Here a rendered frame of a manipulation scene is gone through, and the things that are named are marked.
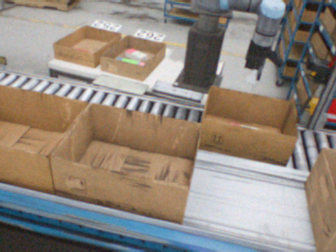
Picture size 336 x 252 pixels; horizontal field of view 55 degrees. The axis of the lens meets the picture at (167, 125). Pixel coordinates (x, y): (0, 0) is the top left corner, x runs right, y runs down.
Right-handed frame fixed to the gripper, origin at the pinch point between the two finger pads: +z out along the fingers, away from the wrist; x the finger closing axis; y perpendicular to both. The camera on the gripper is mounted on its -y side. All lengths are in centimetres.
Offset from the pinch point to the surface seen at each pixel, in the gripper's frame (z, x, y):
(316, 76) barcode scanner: -1.9, -11.6, -28.3
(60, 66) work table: 26, -21, 110
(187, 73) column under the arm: 17.9, -25.5, 34.3
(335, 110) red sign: 13.7, -9.5, -43.0
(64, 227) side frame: 9, 85, 55
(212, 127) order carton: 6.9, 28.6, 16.0
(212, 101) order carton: 15.1, 0.6, 17.7
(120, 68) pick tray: 21, -22, 73
